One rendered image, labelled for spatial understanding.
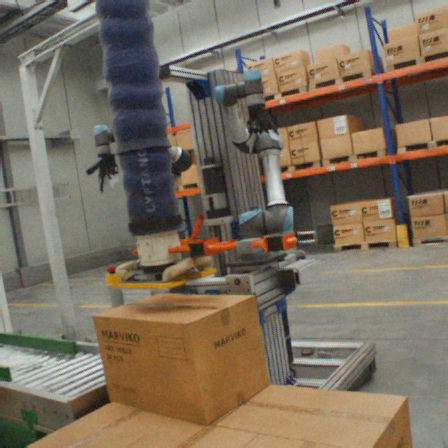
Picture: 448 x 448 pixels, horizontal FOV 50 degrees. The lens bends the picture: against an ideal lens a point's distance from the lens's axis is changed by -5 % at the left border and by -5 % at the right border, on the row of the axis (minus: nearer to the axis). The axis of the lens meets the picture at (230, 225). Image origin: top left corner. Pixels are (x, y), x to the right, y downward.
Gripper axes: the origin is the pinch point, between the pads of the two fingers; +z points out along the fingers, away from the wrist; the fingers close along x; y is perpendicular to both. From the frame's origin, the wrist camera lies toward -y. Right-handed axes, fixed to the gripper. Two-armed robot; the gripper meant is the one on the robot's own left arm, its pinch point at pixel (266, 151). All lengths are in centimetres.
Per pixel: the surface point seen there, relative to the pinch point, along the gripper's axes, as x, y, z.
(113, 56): -37, 46, -47
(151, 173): -30, 40, 2
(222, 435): 0, 62, 98
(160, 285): -27, 50, 45
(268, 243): 18, 43, 34
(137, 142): -32, 44, -10
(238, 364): -7, 35, 81
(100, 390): -73, 52, 93
